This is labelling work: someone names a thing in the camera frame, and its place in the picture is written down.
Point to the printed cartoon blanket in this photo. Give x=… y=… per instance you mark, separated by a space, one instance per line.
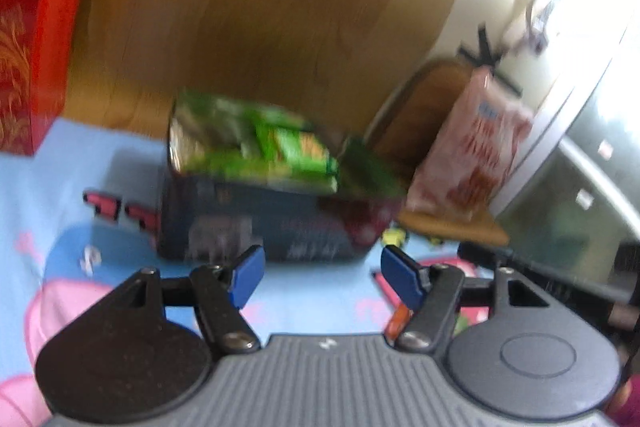
x=100 y=177

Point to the black tape cross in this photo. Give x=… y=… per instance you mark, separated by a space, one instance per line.
x=487 y=57

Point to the small orange packet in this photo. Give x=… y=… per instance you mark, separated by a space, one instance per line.
x=400 y=322

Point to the red gift bag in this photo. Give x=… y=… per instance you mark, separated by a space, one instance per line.
x=35 y=47

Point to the grey metal cabinet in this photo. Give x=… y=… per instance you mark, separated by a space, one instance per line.
x=590 y=147

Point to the wood-pattern board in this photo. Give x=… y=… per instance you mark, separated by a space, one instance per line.
x=260 y=7

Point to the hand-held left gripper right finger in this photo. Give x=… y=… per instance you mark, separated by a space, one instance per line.
x=400 y=274

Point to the green snack packet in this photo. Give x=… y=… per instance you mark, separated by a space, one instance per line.
x=210 y=132
x=297 y=152

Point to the black tin box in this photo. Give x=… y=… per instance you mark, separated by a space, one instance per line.
x=280 y=222

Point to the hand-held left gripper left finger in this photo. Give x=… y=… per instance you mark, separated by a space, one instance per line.
x=250 y=271

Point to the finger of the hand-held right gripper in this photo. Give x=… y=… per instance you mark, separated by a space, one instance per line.
x=525 y=269

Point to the large pink snack bag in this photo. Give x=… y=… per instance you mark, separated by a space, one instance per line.
x=470 y=147

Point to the white power strip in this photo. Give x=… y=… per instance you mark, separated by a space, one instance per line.
x=532 y=7

